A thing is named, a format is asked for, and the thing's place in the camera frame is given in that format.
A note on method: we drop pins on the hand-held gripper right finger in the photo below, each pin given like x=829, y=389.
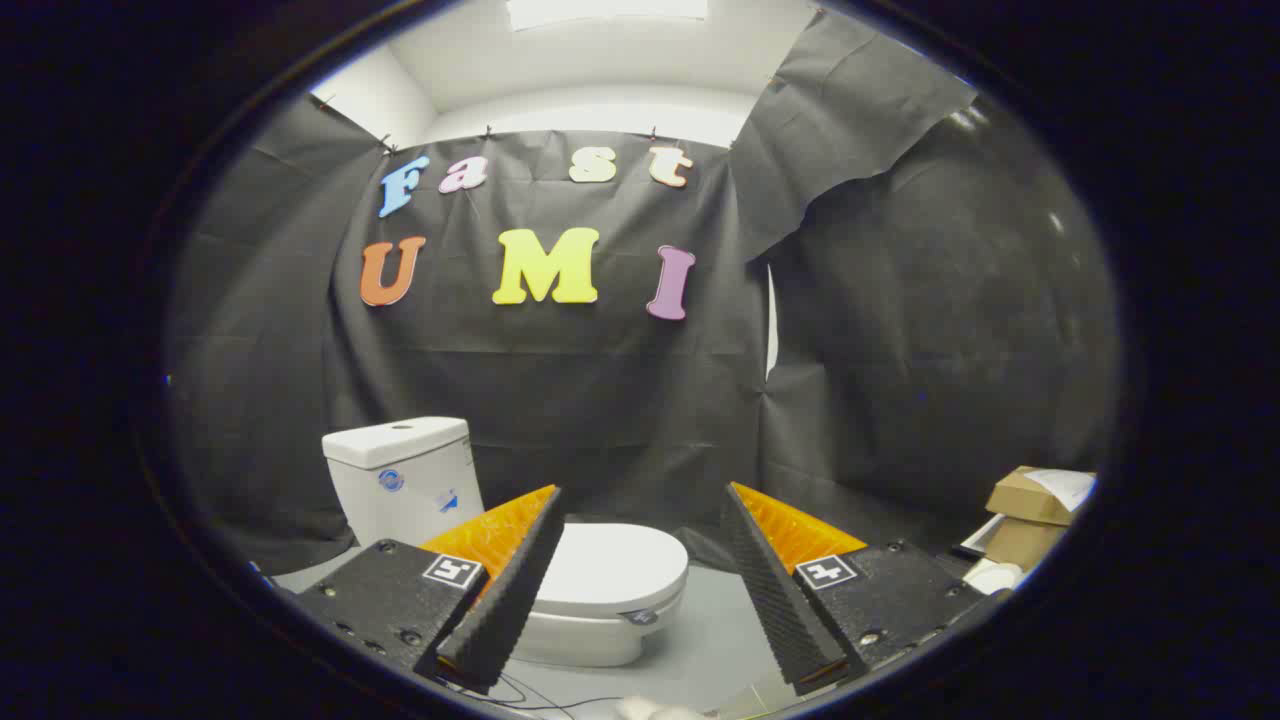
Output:
x=775, y=590

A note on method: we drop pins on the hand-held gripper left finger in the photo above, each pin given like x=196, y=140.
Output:
x=510, y=590

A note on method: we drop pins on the black backdrop cloth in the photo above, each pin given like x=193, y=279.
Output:
x=600, y=400

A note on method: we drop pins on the white flat board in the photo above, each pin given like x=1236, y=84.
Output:
x=982, y=535

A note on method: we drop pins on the round white disc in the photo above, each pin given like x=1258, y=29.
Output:
x=995, y=577

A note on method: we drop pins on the large cardboard box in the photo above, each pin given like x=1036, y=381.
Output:
x=1020, y=543

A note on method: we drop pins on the small cardboard box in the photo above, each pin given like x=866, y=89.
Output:
x=1015, y=497

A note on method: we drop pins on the white paper sheet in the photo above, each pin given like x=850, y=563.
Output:
x=1062, y=487

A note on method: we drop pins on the ceiling light panel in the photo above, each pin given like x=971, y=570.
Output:
x=605, y=10

